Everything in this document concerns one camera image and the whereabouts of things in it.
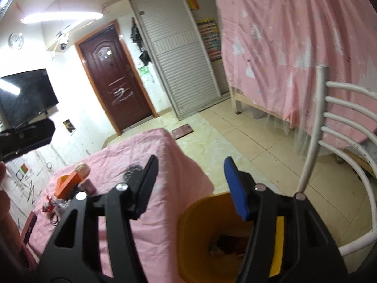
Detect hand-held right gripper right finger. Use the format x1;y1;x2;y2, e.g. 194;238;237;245
223;157;349;283

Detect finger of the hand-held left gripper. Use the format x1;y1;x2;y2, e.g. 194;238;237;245
0;118;56;162

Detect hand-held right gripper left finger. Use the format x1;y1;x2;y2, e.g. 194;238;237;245
35;155;161;283

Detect yellow plastic bin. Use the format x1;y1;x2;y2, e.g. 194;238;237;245
177;191;285;283

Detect orange cardboard box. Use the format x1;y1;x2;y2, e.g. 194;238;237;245
54;175;82;200

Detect person's left hand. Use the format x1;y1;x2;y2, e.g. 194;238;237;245
0;163;22;260

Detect black spiky ball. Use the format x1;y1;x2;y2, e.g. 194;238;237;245
123;165;145;184

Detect black television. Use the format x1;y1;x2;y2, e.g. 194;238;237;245
0;69;59;128

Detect pink tablecloth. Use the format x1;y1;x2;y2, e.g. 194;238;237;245
28;128;215;283

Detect dark maroon block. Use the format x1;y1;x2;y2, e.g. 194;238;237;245
78;180;96;195

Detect beige crumpled lump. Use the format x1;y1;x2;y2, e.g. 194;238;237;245
75;163;90;181

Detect maroon floor mat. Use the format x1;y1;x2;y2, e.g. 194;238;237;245
171;125;195;140

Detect red wrapper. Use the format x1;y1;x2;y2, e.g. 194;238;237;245
43;195;55;213

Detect silver crumpled wrapper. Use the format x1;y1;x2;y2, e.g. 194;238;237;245
54;199;71;216

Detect white mesh bed net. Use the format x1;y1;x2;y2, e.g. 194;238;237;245
240;100;313;157

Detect dark red flat case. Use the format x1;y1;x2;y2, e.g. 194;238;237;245
22;213;37;245

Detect dark red door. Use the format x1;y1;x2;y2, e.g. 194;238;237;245
75;20;158;137

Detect ceiling tube light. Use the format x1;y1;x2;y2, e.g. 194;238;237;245
20;11;104;25

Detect white metal chair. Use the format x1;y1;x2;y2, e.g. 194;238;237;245
296;65;377;257

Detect white shutter wardrobe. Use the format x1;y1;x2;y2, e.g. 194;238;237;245
130;0;223;120

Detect black hanging clothes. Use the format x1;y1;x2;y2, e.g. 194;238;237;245
130;18;143;44

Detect pink printed bed curtain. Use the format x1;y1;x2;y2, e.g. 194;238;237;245
214;0;377;154

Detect wooden bed frame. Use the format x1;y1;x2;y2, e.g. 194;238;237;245
229;85;377;181

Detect white wall clock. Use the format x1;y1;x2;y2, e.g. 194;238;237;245
8;32;24;49

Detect white security camera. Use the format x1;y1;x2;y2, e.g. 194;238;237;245
57;32;70;51

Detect colourful wall chart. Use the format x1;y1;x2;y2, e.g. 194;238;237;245
197;18;221;63

